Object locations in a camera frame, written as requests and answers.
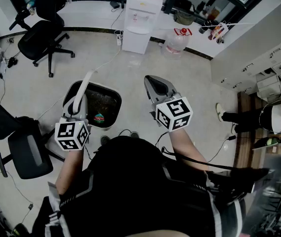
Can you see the person's left shoe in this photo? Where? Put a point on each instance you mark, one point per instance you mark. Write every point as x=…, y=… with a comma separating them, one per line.
x=105, y=140

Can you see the dark trash bin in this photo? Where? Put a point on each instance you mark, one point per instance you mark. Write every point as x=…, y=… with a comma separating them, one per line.
x=105, y=95

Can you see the person's right shoe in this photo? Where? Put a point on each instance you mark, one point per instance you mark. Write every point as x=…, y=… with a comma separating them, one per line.
x=134, y=134

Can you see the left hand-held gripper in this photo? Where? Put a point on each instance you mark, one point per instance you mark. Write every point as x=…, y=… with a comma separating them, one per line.
x=67, y=133

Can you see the white printed paper bag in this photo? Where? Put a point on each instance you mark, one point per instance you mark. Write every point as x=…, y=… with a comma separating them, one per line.
x=219, y=32

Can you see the person's right forearm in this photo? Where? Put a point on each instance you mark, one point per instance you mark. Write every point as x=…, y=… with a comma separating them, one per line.
x=187, y=149

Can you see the white locker cabinet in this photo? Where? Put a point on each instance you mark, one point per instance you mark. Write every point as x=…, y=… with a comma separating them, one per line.
x=253, y=48

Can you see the olive green bag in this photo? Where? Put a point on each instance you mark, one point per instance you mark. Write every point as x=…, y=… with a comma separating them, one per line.
x=184, y=18

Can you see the black office chair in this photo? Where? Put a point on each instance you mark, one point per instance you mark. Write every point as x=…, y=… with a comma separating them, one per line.
x=41, y=36
x=26, y=152

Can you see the black power adapter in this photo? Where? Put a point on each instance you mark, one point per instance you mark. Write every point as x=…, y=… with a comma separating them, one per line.
x=232, y=137
x=114, y=4

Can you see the red green round packet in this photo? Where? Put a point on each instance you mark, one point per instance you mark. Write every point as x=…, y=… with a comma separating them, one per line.
x=99, y=118

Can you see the person's black clothed torso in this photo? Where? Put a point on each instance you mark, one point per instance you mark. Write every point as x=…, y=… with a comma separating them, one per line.
x=135, y=186

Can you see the person's left forearm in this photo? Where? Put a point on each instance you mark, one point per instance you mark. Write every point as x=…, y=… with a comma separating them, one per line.
x=69, y=169

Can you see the person's shoe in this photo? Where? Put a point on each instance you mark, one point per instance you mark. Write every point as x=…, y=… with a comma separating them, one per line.
x=134, y=134
x=105, y=140

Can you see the white power strip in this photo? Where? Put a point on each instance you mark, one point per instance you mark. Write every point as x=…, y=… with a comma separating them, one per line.
x=119, y=37

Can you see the black thermos bottle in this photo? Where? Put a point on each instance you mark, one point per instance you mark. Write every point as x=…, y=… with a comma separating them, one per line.
x=202, y=28

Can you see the black waist bag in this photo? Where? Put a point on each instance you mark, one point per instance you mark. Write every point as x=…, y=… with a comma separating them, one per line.
x=236, y=179

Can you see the metal shelf rack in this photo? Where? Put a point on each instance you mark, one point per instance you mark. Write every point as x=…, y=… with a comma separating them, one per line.
x=278, y=201

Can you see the clear water jug red cap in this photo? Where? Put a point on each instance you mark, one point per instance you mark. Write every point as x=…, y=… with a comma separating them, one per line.
x=177, y=43

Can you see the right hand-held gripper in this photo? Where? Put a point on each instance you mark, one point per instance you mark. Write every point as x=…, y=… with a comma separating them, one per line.
x=173, y=115

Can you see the white water dispenser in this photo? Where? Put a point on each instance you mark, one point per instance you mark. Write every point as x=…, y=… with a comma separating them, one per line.
x=140, y=21

